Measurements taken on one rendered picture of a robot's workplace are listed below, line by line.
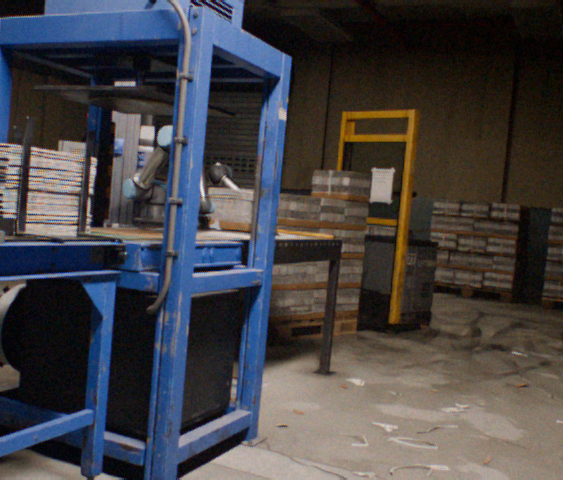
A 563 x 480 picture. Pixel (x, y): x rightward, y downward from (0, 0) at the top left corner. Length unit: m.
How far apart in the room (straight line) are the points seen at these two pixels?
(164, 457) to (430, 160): 9.50
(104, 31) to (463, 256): 7.66
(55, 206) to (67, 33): 0.66
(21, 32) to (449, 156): 9.24
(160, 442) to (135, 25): 1.36
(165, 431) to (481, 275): 7.59
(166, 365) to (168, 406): 0.13
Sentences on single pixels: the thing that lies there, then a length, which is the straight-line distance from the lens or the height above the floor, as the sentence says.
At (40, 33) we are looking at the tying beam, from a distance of 2.67.
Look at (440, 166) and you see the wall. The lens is 11.36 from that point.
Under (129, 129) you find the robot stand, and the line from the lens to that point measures 4.29.
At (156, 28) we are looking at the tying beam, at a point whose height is 1.49.
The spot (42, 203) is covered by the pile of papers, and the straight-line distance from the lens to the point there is 2.21.
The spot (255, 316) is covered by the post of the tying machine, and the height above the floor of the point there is 0.51.
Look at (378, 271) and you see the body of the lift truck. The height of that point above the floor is 0.49.
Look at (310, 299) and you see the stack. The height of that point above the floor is 0.30.
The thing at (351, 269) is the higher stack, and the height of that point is 0.52.
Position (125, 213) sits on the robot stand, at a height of 0.84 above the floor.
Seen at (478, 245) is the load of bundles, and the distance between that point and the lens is 9.55.
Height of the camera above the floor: 0.94
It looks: 3 degrees down
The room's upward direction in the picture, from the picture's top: 5 degrees clockwise
